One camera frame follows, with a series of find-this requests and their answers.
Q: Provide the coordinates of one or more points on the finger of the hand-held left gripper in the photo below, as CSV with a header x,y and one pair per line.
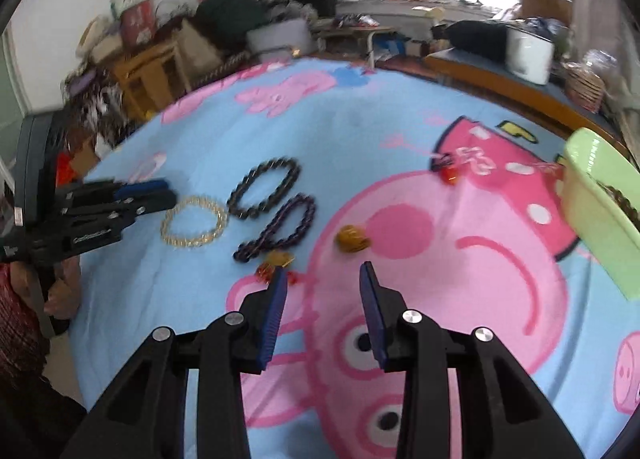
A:
x,y
155,201
142,187

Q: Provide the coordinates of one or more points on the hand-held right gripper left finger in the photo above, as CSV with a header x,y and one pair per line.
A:
x,y
272,324

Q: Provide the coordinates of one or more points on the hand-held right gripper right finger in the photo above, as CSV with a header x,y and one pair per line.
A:
x,y
372,314

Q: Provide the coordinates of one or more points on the gold and red charm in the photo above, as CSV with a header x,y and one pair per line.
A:
x,y
277,259

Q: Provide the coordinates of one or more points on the amber pendant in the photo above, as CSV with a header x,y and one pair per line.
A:
x,y
352,239

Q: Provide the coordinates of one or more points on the red bead charm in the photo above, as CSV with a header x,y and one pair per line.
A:
x,y
448,175

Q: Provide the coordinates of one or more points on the green plastic basket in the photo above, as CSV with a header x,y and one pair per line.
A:
x,y
590,219

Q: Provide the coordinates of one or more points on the person's left hand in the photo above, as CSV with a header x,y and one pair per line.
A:
x,y
65,294

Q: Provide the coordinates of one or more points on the wooden stool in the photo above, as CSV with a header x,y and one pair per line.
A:
x,y
145,74

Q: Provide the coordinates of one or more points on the red patterned clothing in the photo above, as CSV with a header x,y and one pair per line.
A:
x,y
17,319

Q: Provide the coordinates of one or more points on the red gift box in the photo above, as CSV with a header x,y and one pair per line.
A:
x,y
137,24

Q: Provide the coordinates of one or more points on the pig print blue bedsheet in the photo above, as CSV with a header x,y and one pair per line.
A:
x,y
325,139

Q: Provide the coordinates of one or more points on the dark green bag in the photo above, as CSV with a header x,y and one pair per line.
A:
x,y
227,14

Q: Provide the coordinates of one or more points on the small folding table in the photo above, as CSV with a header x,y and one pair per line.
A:
x,y
350,33

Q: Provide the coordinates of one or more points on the wooden desk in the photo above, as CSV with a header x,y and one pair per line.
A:
x,y
500,84

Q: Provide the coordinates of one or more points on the black cloth bundle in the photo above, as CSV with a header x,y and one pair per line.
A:
x,y
475,34

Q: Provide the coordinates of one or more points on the white enamel mug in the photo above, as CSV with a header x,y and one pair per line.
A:
x,y
527,59

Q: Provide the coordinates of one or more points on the small woven basket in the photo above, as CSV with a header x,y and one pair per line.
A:
x,y
585,86

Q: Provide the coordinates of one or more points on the cardboard box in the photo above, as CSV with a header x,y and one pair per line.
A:
x,y
545,4

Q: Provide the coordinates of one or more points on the green floral cloth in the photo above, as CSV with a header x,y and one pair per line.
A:
x,y
600,14

